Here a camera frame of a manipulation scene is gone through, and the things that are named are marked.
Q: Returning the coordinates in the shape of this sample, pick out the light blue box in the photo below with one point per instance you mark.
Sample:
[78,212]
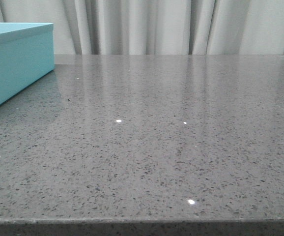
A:
[26,55]

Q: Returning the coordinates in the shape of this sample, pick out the grey curtain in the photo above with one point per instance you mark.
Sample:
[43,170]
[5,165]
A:
[156,27]

